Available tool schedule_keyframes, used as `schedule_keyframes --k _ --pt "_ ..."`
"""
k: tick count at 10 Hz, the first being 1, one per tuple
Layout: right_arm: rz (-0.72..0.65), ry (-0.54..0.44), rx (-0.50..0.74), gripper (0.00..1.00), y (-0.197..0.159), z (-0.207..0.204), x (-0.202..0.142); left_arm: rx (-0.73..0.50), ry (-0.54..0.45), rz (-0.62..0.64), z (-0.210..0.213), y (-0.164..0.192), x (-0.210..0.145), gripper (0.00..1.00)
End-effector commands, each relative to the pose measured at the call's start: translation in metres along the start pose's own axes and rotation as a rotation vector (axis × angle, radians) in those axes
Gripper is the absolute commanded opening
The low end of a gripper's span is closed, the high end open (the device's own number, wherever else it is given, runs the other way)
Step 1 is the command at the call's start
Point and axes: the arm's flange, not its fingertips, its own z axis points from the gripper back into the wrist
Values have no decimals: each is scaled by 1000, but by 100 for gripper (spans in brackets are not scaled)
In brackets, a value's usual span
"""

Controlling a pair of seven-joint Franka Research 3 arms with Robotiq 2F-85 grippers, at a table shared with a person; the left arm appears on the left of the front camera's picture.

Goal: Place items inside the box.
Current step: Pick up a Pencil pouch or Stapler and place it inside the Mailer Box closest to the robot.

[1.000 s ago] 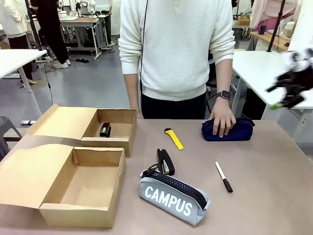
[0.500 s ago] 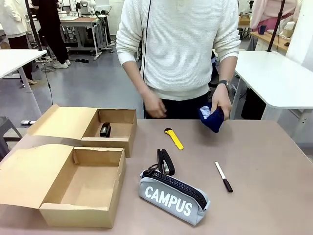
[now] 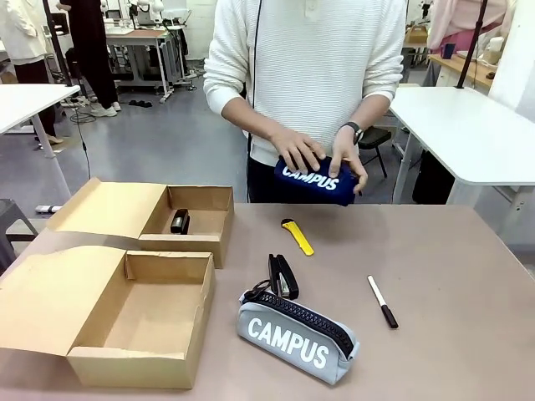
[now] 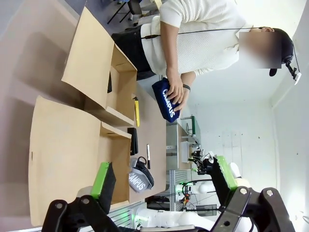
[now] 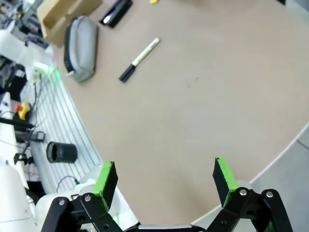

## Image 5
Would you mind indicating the yellow emergency stop button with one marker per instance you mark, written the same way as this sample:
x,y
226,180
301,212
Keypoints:
x,y
23,110

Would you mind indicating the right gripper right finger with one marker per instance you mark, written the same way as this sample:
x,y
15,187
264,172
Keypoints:
x,y
227,181

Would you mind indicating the white Franka left robot arm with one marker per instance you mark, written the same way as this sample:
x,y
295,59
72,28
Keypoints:
x,y
17,47

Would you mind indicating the open brown cardboard box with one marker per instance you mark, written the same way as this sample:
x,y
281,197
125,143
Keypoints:
x,y
54,14

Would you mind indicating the white marker with black cap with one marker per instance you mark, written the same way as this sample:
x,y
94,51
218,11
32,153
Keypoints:
x,y
142,56

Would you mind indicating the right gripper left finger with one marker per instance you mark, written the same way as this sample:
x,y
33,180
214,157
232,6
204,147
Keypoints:
x,y
106,183

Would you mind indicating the grey zippered pencil case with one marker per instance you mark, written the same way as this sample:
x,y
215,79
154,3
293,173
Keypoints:
x,y
80,48

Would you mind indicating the white power strip, green light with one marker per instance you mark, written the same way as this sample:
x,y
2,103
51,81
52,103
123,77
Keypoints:
x,y
42,70

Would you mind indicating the small black adapter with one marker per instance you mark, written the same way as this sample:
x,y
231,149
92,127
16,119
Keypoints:
x,y
38,136

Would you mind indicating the black stapler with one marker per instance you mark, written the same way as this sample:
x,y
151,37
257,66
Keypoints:
x,y
116,13

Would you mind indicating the small yellow item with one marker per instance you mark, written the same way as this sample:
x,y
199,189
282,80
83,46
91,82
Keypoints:
x,y
154,1

